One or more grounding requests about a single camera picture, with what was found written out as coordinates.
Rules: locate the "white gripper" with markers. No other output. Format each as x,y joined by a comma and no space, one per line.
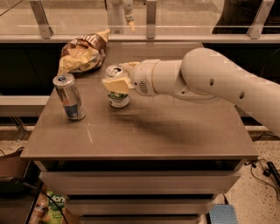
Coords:
142,76

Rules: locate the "white green 7up can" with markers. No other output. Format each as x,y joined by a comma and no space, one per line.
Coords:
116,100

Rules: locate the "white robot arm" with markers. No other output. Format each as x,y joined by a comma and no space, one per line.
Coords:
203,75

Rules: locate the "silver blue redbull can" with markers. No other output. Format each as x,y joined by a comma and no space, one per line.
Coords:
69,96

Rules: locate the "brown yellow chip bag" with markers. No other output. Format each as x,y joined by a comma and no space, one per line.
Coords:
84,53

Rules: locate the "grey drawer cabinet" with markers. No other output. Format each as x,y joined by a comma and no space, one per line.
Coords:
157,161

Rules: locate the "brown bag on floor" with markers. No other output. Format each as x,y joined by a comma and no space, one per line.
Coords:
12,165

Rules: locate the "green snack bag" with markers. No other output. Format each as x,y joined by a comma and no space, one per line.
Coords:
56,207

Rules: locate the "blue textured mat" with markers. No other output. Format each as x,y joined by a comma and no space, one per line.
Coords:
222,214

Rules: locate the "metal railing post middle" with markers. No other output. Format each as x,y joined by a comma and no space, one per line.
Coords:
151,12

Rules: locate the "metal railing post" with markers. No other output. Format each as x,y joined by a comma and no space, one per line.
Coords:
256,29
151,12
44,28

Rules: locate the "metal railing post left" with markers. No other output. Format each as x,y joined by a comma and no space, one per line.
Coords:
44,28

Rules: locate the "metal railing post right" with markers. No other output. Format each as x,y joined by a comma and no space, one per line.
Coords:
256,29

